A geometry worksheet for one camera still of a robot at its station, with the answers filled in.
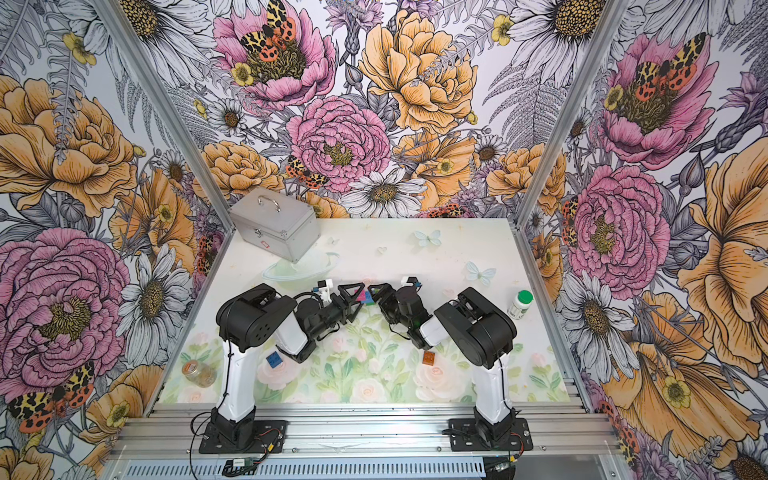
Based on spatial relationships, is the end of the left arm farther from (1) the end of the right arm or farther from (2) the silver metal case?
(2) the silver metal case

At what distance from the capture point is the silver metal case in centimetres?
103

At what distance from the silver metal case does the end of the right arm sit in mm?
375

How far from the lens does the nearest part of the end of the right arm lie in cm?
78

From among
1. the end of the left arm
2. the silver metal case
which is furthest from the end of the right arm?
the silver metal case
